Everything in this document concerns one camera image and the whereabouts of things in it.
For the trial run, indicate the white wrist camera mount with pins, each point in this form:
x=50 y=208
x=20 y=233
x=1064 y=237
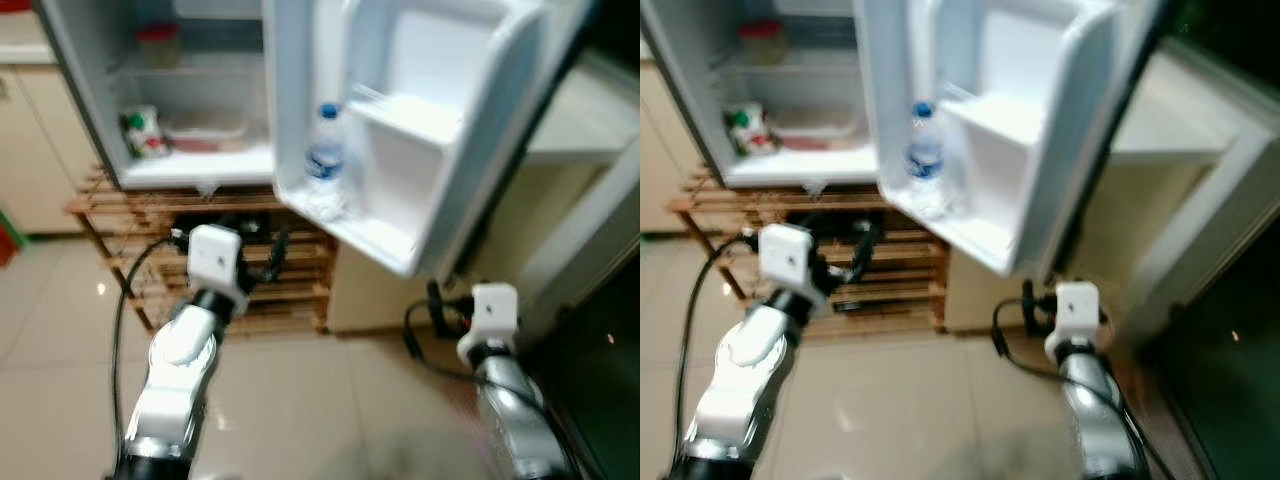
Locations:
x=213 y=258
x=1076 y=312
x=495 y=312
x=788 y=255

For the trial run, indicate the green red food package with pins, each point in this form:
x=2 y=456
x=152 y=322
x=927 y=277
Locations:
x=750 y=130
x=145 y=132

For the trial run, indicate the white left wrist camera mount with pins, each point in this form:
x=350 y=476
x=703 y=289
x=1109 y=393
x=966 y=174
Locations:
x=788 y=255
x=213 y=258

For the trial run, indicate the blue capped water bottle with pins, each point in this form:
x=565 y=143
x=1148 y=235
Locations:
x=326 y=160
x=926 y=160

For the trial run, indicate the mini fridge door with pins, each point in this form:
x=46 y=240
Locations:
x=1040 y=120
x=450 y=120

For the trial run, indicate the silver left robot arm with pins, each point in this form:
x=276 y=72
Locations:
x=750 y=370
x=180 y=370

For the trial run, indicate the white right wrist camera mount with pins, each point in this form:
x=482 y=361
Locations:
x=1076 y=312
x=495 y=312

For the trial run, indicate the beige kitchen cabinet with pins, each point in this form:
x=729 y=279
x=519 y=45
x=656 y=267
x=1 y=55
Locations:
x=668 y=150
x=45 y=150

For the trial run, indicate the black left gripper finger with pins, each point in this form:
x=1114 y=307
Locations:
x=866 y=250
x=281 y=252

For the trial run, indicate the mini fridge body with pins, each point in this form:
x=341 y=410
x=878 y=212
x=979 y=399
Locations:
x=200 y=90
x=800 y=90

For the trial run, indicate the green glass sliding door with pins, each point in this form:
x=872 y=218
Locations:
x=1230 y=400
x=600 y=400

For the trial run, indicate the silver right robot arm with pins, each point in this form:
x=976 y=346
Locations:
x=510 y=410
x=1095 y=410

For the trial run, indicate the red lidded jar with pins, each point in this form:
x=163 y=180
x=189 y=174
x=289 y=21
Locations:
x=762 y=43
x=158 y=45

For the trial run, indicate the clear plastic food container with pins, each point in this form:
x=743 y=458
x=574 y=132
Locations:
x=810 y=128
x=205 y=130

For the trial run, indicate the wooden slatted rack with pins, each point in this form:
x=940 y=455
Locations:
x=290 y=290
x=900 y=290

